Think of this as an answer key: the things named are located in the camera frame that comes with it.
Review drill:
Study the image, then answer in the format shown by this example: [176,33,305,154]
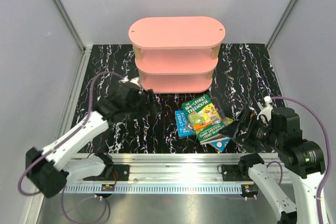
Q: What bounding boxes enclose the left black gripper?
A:
[124,89,161,120]

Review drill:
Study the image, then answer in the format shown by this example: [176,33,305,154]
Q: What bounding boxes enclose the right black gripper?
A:
[218,108,283,150]

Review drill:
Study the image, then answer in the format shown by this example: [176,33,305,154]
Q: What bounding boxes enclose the blue back-cover treehouse book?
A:
[210,138,230,153]

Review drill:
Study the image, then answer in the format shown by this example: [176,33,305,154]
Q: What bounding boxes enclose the green 104-storey treehouse book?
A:
[182,94,229,144]

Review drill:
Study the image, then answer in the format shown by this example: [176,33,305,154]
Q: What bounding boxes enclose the yellow-green 65-storey treehouse book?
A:
[223,117,233,126]

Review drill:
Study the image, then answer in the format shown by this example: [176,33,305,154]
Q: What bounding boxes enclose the dark tale of two cities book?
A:
[211,97,225,118]

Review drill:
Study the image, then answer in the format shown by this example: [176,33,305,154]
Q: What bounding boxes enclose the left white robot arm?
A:
[26,81,157,198]

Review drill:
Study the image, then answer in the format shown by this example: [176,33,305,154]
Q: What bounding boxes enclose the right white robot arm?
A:
[220,107,329,223]

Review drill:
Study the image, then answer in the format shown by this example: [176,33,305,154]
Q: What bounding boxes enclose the blue 26-storey treehouse book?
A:
[175,110,195,138]

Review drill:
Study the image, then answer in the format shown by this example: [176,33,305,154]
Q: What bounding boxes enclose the black marble mat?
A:
[72,44,281,154]

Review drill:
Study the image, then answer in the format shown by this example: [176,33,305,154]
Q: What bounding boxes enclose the pink three-tier shelf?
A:
[129,16,226,93]

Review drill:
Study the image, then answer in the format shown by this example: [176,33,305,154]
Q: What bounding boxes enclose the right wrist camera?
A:
[257,96,273,124]

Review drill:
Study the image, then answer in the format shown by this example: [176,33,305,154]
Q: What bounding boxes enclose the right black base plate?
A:
[220,164,251,182]

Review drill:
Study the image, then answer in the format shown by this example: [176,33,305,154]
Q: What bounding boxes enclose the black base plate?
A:
[220,164,251,182]
[83,164,130,182]

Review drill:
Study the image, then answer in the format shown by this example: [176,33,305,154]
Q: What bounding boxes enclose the aluminium mounting rail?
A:
[62,153,292,185]

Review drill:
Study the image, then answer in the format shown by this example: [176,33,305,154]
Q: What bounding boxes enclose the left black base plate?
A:
[83,164,130,182]

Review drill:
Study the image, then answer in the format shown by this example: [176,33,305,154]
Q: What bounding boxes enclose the white slotted cable duct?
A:
[65,183,257,195]

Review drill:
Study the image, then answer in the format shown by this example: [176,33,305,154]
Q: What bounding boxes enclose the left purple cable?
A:
[17,71,124,222]

